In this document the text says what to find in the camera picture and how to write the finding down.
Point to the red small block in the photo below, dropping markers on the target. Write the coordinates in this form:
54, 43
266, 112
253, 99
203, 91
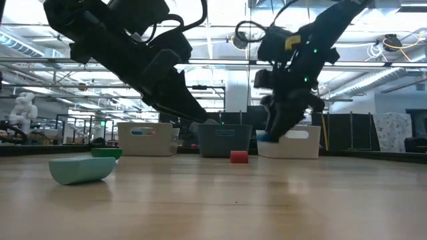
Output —
239, 157

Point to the black partition with posts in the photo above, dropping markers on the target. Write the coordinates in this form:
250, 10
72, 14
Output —
347, 131

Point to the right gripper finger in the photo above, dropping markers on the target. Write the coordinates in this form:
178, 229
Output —
297, 111
276, 121

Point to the dark box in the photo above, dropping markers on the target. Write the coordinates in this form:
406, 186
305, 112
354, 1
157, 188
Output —
415, 145

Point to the blue small block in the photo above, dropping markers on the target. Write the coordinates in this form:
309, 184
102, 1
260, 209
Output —
263, 137

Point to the teal plastic bin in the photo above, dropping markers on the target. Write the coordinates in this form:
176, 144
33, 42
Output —
223, 146

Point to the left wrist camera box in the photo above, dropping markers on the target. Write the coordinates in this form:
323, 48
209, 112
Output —
175, 45

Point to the yellow tape tag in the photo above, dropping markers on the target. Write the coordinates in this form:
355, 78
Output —
293, 41

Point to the person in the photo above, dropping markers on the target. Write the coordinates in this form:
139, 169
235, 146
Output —
211, 122

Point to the light grey plastic bin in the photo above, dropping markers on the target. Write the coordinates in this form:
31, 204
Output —
146, 145

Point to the pale turquoise small block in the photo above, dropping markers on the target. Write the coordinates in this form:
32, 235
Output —
80, 170

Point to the white plastic bin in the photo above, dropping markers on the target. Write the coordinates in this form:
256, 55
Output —
293, 150

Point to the black gantry frame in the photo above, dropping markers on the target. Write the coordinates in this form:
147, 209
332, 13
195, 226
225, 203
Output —
199, 87

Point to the black low partition panels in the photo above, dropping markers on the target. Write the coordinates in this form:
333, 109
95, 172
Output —
257, 116

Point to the green small block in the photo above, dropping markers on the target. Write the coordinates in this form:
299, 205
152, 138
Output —
106, 152

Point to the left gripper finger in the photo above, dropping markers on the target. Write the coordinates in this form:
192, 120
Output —
166, 107
181, 95

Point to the white pillar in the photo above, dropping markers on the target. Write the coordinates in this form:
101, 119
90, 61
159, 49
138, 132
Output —
237, 96

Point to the white patterned sheet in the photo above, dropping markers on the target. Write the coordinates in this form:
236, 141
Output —
392, 131

